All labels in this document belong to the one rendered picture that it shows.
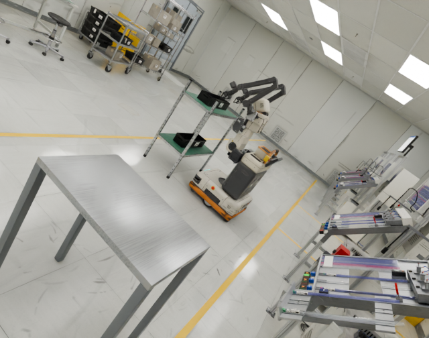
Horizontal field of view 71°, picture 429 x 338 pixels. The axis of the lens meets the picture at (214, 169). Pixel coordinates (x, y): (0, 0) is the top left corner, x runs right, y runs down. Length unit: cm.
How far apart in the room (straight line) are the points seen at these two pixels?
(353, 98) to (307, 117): 148
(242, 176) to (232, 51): 873
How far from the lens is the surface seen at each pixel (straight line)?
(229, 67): 1170
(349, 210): 663
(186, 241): 137
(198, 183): 363
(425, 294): 204
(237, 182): 346
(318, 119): 1067
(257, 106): 356
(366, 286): 355
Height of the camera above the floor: 154
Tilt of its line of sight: 18 degrees down
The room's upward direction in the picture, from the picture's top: 36 degrees clockwise
